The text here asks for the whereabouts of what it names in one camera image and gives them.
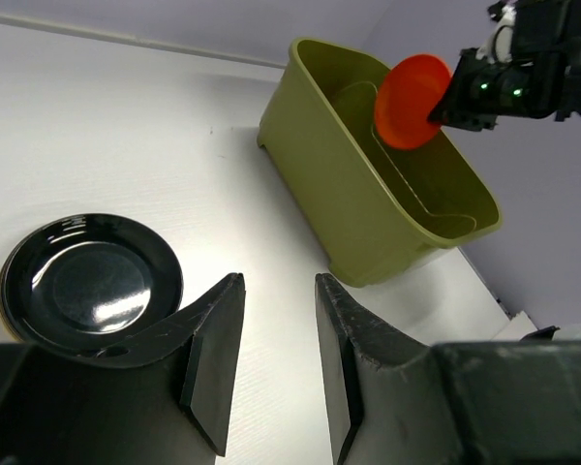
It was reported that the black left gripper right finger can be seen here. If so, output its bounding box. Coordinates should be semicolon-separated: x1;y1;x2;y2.
315;274;581;464

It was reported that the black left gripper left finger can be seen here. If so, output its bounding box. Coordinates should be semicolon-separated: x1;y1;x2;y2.
0;273;245;464

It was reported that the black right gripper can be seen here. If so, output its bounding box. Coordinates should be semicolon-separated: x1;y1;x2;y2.
427;1;581;131

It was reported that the orange plate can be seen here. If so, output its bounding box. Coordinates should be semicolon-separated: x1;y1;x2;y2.
374;53;452;150

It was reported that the black plate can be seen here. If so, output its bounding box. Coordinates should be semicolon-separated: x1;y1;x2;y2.
0;213;183;353

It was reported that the green dish rack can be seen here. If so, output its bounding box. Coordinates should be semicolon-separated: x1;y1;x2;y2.
258;38;502;288

